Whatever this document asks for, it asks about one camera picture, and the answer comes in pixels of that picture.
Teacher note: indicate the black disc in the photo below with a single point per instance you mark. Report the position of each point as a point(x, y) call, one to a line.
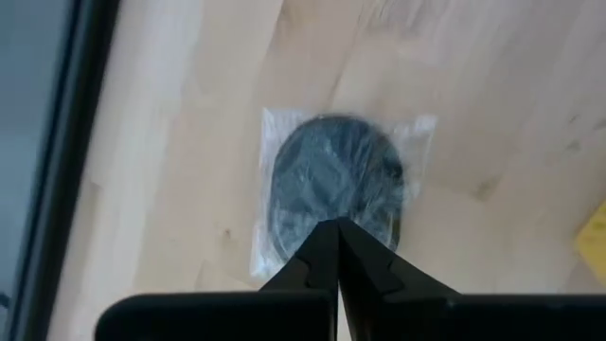
point(331, 166)

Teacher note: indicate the black aluminium rig frame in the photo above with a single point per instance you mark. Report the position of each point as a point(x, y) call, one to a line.
point(61, 166)

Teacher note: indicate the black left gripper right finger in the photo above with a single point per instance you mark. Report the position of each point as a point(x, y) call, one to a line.
point(369, 270)

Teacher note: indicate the yellow plastic slotted basket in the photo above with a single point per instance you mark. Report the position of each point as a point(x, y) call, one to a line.
point(594, 246)

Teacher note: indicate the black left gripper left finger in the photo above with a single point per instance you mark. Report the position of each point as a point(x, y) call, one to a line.
point(317, 265)

